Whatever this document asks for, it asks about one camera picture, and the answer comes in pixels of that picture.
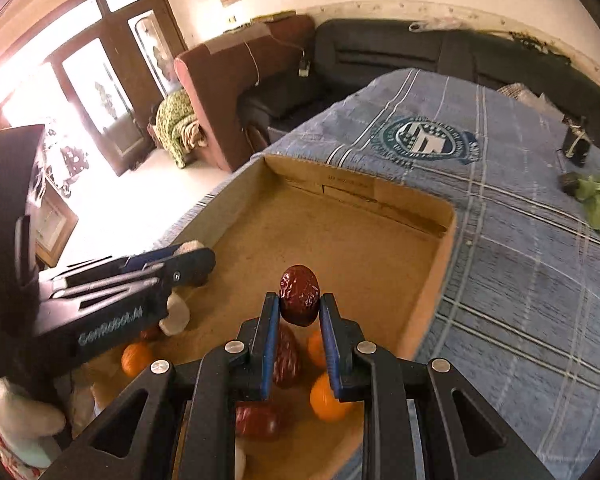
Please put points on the blue plaid bedsheet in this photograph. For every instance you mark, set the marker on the blue plaid bedsheet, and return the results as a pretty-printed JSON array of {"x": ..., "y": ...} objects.
[{"x": 505, "y": 260}]

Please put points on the green cloth scrap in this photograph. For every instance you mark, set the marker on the green cloth scrap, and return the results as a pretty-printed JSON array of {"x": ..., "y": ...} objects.
[{"x": 597, "y": 200}]

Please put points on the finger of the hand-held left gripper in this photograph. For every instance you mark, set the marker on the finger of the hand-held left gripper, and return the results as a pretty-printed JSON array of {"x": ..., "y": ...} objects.
[
  {"x": 190, "y": 265},
  {"x": 150, "y": 256}
]

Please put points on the brown cardboard box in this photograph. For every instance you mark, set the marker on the brown cardboard box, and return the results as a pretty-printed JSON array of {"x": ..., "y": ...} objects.
[{"x": 355, "y": 240}]

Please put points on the dark round object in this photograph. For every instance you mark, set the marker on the dark round object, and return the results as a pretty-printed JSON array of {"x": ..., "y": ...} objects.
[{"x": 569, "y": 183}]

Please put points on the orange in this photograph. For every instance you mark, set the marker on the orange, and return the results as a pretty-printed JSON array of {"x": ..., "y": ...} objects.
[
  {"x": 325, "y": 402},
  {"x": 316, "y": 350},
  {"x": 136, "y": 360}
]

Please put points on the brown wooden glass door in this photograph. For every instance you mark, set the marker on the brown wooden glass door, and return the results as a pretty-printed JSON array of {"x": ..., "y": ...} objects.
[{"x": 115, "y": 20}]

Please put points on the black sofa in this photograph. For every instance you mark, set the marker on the black sofa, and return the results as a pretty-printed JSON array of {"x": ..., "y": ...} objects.
[{"x": 380, "y": 45}]

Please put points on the small black box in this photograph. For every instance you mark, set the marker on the small black box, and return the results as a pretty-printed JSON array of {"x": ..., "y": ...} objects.
[{"x": 576, "y": 142}]

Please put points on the small red date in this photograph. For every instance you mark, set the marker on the small red date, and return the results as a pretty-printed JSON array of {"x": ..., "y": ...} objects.
[{"x": 257, "y": 422}]

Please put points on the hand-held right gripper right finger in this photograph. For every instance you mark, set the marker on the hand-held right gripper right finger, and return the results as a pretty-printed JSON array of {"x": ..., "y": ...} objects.
[{"x": 332, "y": 355}]

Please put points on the open wooden door leaf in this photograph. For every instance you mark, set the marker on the open wooden door leaf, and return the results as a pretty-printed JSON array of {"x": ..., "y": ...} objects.
[{"x": 71, "y": 230}]

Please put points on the green patterned cloth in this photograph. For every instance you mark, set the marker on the green patterned cloth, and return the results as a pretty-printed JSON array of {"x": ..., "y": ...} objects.
[{"x": 177, "y": 125}]

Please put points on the large red date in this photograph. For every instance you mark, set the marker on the large red date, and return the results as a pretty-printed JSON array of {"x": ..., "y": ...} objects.
[{"x": 287, "y": 360}]

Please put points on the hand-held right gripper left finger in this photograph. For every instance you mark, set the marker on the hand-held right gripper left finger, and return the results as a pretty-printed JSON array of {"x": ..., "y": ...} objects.
[{"x": 269, "y": 355}]

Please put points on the brown sofa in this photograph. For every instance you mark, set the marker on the brown sofa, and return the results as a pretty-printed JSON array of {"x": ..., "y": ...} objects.
[{"x": 215, "y": 90}]

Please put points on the wall socket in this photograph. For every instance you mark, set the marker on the wall socket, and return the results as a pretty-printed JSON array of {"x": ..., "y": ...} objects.
[{"x": 233, "y": 20}]

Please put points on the person's left hand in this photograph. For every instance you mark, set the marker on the person's left hand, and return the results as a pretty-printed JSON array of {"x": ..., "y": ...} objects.
[{"x": 20, "y": 415}]

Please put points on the wrinkled red date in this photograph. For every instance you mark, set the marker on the wrinkled red date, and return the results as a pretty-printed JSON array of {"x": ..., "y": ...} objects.
[{"x": 300, "y": 292}]

